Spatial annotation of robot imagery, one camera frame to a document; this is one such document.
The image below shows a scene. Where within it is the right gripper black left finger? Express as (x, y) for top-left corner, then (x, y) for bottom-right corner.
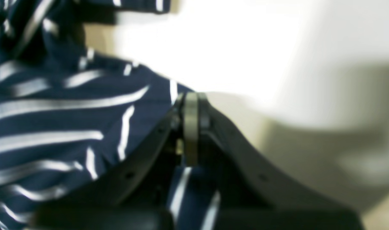
(32, 93), (185, 230)

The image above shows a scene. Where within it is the navy white striped t-shirt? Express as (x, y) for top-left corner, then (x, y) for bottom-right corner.
(0, 0), (220, 230)

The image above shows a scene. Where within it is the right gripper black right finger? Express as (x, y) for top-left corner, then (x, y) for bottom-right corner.
(198, 93), (364, 230)

